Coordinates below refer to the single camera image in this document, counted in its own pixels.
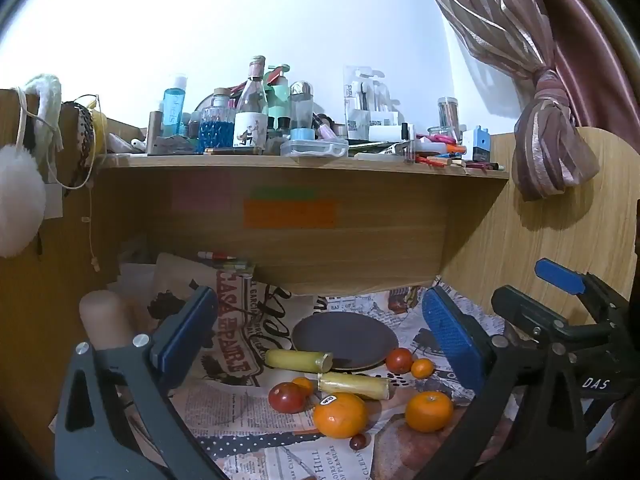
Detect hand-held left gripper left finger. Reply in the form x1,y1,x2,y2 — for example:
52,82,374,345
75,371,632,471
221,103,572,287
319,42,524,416
54,285,226,480

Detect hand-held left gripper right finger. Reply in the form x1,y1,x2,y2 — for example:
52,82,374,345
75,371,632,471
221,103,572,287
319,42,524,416
415,285,588,480

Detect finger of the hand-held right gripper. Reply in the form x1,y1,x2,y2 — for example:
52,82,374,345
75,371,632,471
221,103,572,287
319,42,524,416
491,285,616,356
534,258,636,331

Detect red tomato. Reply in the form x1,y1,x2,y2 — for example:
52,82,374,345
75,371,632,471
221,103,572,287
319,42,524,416
268,382,307,414
385,347,414,375

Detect medium orange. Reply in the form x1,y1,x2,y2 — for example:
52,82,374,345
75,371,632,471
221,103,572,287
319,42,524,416
405,391,454,433

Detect yellow sugarcane piece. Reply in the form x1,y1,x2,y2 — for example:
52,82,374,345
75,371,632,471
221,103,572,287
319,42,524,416
318,372,393,401
264,349,334,374

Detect dark round plate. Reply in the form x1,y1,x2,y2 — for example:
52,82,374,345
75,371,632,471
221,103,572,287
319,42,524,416
292,311,400,372

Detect large orange with sticker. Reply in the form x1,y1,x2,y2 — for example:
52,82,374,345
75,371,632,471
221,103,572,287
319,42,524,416
313,392,369,439

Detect small box of pens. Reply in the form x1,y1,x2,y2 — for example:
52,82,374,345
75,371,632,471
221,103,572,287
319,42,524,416
215,259,257,276

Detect beige rounded cylinder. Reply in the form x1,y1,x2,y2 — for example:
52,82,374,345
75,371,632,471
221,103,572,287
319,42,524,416
80,290,135,350

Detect newspaper print cloth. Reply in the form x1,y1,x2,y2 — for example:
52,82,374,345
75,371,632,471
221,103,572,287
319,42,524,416
117,252,526,480

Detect wooden shelf unit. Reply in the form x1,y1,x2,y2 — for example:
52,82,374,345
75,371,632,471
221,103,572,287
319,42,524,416
0,87,640,461

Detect pink sticky note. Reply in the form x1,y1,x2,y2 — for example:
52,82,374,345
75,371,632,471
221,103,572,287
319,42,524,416
172,172,233,211

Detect orange sticky note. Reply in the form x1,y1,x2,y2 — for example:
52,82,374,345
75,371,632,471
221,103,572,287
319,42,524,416
243,199,337,228

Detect striped sheer curtain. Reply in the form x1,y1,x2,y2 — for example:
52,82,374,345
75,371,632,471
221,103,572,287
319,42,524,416
414,0,601,202

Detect white and blue small box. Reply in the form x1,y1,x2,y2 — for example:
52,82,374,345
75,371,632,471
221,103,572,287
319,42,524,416
461,126,489,162

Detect faceted glass bottle blue liquid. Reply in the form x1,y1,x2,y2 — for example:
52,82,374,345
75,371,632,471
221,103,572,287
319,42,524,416
199,88,236,154

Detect clear jar of sticks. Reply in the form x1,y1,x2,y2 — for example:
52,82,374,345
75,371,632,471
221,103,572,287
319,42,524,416
437,97,461,141

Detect clear plastic box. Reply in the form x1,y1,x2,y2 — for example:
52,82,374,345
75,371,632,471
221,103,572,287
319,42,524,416
280,139,349,158

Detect clear glass bottle white label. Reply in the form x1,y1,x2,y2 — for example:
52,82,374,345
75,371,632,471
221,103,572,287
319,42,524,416
232,55,268,152

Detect blue liquid plastic bottle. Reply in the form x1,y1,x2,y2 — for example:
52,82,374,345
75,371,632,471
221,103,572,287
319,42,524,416
161,75,189,137

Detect white fluffy pompom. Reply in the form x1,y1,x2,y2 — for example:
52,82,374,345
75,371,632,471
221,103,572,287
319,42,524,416
0,144,47,258

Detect yellow round object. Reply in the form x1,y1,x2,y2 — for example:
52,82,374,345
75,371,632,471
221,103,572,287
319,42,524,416
91,110,109,153

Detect black lace headband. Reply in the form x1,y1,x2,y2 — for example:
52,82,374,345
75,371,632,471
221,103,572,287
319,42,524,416
61,101,97,196

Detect mint green pump bottle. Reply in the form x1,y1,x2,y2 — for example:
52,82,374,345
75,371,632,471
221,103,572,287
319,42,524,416
265,64,292,133

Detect clear bottle silver cap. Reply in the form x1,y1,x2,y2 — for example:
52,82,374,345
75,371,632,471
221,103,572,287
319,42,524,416
289,81,315,131

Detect pink satin curtain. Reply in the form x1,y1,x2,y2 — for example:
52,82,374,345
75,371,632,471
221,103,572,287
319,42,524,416
530,0,640,128

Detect white blister pack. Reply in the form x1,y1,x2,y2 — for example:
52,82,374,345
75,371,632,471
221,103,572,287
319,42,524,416
342,65,401,138

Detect white fuzzy headband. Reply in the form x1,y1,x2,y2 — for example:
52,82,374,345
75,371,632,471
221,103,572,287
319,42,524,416
22,75,65,161

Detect beige cord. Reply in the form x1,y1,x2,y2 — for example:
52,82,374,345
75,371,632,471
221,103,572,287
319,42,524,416
15,87,103,271

